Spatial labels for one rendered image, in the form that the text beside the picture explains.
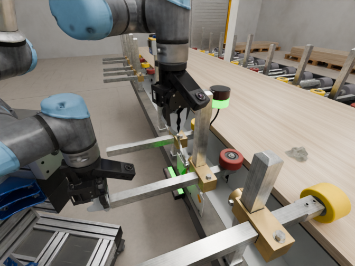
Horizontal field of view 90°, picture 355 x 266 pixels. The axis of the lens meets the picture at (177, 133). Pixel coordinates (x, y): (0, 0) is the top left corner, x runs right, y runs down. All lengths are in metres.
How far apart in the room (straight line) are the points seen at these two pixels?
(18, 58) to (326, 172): 1.01
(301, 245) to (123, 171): 0.56
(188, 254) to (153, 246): 1.07
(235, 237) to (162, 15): 0.45
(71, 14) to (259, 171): 0.38
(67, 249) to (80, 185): 0.86
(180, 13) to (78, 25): 0.19
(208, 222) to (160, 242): 0.78
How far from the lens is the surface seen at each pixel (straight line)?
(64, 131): 0.39
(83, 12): 0.33
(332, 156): 0.83
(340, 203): 0.54
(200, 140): 0.56
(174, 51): 0.43
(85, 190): 0.51
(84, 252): 1.30
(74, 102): 0.39
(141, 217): 1.56
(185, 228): 1.49
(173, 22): 0.42
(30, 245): 1.47
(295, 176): 0.67
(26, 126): 0.39
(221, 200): 0.87
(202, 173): 0.61
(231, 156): 0.64
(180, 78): 0.44
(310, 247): 0.70
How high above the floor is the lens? 1.31
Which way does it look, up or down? 34 degrees down
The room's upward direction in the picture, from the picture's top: straight up
